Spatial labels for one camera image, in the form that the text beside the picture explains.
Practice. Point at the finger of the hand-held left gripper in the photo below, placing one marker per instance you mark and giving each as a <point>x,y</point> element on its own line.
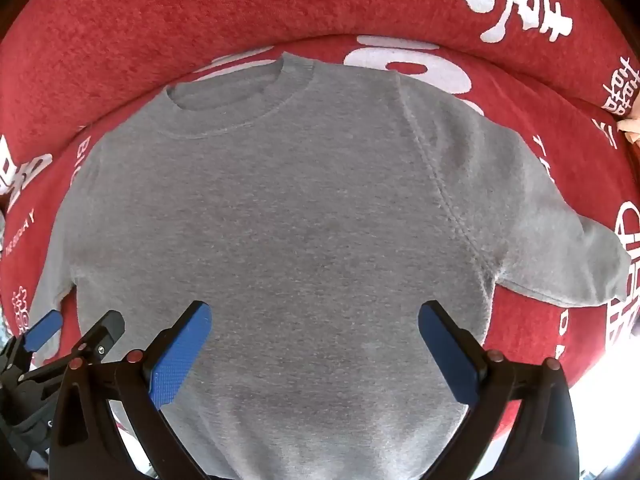
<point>104,332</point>
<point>44,334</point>

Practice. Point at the red printed blanket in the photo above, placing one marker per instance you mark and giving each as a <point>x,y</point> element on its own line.
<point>150,25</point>

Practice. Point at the grey knit shirt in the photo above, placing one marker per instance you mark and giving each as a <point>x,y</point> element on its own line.
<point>300,210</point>

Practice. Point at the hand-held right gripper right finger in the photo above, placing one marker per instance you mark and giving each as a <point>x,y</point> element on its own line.
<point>450,357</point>

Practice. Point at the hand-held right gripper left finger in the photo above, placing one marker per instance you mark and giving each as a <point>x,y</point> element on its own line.
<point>179,360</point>

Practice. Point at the yellowish soft item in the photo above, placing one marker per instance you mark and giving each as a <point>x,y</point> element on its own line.
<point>631,129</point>

